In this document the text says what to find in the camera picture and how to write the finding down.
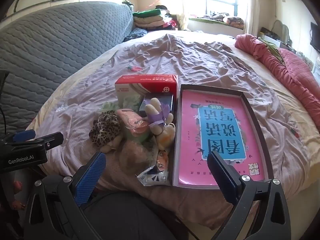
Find patterned blanket on windowsill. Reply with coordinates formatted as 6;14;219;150
207;12;245;28

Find pink quilt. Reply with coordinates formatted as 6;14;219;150
235;34;320;130

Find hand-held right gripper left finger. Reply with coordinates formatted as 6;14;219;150
24;151;108;240

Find black television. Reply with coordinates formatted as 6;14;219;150
310;22;320;52

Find clear snack packet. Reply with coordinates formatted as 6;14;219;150
136;166;173;187

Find grey quilted headboard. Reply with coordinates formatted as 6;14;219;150
0;1;134;140

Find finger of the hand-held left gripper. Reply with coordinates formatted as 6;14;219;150
25;132;63;152
5;129;35;142

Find cream fitted bed sheet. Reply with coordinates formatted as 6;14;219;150
25;30;320;188

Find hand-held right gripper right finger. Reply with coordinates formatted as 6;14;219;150
207;151;292;240

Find pink and blue book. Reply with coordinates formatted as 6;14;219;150
176;90;265;187

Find stack of folded clothes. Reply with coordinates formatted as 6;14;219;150
132;9;173;32

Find pink soft packet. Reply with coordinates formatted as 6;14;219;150
117;109;152;134

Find mint green tissue pack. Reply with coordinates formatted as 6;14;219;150
125;127;153;144

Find red and white carton box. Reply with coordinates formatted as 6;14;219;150
114;74;178;115

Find dark floral cloth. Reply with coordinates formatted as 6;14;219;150
124;27;148;42

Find person's black trousers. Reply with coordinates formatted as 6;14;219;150
82;192;190;240

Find olive green cloth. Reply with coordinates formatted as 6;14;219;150
259;37;283;58

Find leopard dress plush bear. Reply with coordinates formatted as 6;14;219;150
89;109;125;153

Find vanity mirror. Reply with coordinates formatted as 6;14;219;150
272;19;292;44

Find dark blue box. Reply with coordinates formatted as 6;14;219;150
139;93;174;118

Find satin dress plush bear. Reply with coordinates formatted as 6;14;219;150
144;97;176;153

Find person's left hand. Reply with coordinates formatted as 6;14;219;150
12;175;25;209

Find lilac bed sheet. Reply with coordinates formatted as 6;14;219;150
32;33;309;180

